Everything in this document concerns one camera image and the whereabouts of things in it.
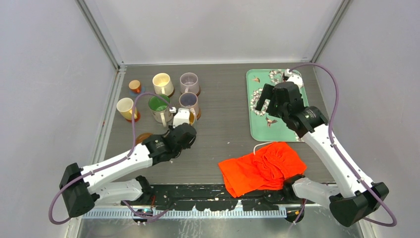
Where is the green inside mug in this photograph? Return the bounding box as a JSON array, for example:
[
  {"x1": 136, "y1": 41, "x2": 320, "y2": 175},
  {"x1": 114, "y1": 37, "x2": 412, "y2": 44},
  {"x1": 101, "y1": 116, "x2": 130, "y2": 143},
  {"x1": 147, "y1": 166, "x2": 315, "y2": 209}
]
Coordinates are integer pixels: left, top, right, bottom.
[{"x1": 148, "y1": 94, "x2": 173, "y2": 127}]

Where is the pink mug purple inside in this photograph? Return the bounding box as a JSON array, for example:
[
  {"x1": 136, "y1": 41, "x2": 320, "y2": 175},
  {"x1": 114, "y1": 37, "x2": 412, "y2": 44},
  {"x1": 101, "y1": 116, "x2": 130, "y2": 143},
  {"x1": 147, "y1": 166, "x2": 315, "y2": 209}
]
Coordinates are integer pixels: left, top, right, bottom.
[{"x1": 179, "y1": 92, "x2": 200, "y2": 118}]

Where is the cream white mug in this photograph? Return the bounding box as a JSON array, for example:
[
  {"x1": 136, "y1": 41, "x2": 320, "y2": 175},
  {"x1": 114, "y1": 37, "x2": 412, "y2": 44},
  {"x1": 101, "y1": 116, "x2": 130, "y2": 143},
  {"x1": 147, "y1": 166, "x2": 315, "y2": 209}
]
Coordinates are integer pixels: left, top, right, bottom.
[{"x1": 152, "y1": 73, "x2": 174, "y2": 96}]

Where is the small tan cup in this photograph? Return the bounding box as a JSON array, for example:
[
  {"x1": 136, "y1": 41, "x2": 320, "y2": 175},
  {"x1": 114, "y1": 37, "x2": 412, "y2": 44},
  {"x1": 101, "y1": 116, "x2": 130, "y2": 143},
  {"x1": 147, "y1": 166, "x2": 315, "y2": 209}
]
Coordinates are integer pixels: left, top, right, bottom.
[{"x1": 128, "y1": 80, "x2": 142, "y2": 94}]

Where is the lilac ceramic mug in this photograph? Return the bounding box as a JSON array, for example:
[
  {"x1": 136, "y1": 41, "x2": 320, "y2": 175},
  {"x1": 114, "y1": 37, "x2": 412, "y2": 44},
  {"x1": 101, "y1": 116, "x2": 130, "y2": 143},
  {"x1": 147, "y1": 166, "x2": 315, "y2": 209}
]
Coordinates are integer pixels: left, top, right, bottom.
[{"x1": 179, "y1": 72, "x2": 200, "y2": 94}]

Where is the red round coaster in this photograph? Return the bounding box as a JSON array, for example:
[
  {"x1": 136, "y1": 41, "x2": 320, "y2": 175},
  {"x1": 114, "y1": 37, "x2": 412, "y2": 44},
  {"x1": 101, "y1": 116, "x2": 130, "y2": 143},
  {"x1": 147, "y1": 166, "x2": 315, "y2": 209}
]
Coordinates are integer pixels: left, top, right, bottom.
[{"x1": 127, "y1": 112, "x2": 141, "y2": 122}]

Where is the blue mug yellow inside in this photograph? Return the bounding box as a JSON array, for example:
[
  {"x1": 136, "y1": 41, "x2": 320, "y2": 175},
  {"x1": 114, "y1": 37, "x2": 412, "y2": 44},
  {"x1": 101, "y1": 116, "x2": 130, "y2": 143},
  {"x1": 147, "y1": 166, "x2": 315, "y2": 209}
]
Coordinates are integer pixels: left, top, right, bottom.
[{"x1": 189, "y1": 112, "x2": 196, "y2": 125}]

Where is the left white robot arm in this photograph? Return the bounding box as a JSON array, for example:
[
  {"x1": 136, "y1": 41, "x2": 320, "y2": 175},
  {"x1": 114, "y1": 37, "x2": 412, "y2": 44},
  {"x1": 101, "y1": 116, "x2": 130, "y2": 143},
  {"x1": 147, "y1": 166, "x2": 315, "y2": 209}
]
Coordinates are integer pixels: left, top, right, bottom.
[{"x1": 59, "y1": 123, "x2": 197, "y2": 218}]

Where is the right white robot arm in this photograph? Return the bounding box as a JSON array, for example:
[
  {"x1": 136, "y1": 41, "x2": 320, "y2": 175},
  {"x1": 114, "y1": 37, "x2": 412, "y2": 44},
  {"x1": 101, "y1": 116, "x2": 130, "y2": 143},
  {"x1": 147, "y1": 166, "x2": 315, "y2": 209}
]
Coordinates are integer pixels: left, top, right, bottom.
[{"x1": 255, "y1": 82, "x2": 389, "y2": 227}]

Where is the blue round coaster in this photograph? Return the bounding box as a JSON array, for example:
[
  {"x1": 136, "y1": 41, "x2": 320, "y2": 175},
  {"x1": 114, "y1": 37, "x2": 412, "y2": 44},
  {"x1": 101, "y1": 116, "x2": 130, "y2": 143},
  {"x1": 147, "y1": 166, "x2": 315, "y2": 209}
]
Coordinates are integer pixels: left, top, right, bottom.
[{"x1": 129, "y1": 87, "x2": 146, "y2": 97}]

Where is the green floral tray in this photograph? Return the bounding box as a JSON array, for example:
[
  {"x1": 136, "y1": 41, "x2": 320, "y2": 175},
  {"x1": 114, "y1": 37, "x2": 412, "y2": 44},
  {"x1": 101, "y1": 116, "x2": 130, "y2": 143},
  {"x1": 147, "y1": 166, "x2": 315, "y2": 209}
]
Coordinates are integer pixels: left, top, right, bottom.
[{"x1": 246, "y1": 69, "x2": 302, "y2": 142}]

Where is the orange cloth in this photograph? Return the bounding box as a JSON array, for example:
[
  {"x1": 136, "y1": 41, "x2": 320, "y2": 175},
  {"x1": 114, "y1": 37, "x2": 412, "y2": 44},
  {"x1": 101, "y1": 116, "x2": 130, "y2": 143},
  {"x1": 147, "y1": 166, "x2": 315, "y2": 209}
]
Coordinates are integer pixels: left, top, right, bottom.
[{"x1": 218, "y1": 142, "x2": 307, "y2": 198}]

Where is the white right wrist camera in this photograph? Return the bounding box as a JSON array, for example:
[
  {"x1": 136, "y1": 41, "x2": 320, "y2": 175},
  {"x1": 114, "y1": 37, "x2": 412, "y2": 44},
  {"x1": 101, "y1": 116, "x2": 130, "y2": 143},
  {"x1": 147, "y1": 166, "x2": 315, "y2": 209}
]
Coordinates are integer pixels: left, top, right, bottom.
[{"x1": 282, "y1": 69, "x2": 304, "y2": 89}]

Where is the white cord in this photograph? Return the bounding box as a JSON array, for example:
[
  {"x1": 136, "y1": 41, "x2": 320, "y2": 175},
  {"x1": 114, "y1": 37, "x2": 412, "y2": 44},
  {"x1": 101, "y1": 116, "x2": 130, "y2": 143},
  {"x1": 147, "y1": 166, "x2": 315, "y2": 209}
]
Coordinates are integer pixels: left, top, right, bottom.
[{"x1": 253, "y1": 141, "x2": 273, "y2": 155}]

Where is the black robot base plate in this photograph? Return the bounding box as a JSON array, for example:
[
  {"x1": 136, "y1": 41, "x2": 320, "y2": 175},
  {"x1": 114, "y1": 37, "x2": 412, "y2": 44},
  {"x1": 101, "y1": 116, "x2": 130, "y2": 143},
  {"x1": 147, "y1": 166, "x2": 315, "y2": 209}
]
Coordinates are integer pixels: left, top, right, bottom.
[{"x1": 128, "y1": 184, "x2": 303, "y2": 211}]

